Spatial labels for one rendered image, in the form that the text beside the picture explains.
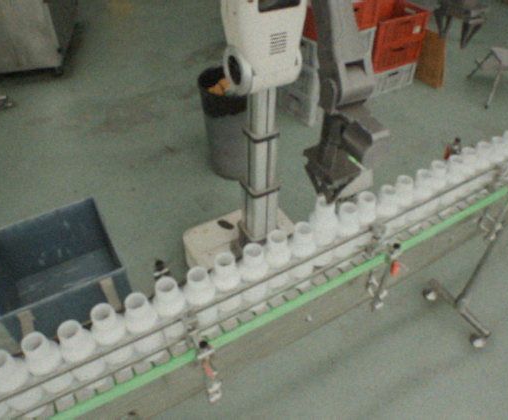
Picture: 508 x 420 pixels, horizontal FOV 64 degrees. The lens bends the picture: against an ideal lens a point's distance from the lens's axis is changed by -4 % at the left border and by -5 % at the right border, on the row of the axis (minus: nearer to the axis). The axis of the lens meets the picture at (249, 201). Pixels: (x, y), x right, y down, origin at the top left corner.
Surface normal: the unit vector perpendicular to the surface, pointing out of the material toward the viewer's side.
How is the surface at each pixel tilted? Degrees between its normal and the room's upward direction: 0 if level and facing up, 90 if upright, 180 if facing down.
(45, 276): 0
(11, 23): 90
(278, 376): 0
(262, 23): 90
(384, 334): 0
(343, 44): 59
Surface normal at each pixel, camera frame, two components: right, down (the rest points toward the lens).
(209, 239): 0.00, -0.73
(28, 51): 0.21, 0.66
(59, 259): 0.50, 0.58
